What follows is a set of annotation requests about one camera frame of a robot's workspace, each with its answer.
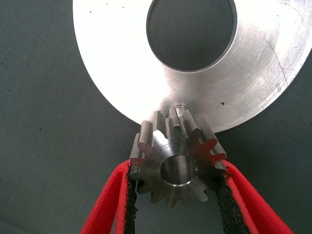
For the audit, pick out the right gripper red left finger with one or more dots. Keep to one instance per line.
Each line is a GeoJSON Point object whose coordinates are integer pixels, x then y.
{"type": "Point", "coordinates": [107, 202]}

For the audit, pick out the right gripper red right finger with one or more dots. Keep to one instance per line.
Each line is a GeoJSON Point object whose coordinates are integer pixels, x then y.
{"type": "Point", "coordinates": [248, 202]}

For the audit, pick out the small steel planetary gear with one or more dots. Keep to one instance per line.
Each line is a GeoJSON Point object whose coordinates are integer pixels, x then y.
{"type": "Point", "coordinates": [180, 143]}

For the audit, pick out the round metal carrier plate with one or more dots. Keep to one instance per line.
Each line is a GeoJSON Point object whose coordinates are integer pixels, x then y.
{"type": "Point", "coordinates": [117, 61]}

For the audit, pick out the dark grey table cloth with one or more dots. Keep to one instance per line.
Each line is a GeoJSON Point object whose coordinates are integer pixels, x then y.
{"type": "Point", "coordinates": [36, 122]}

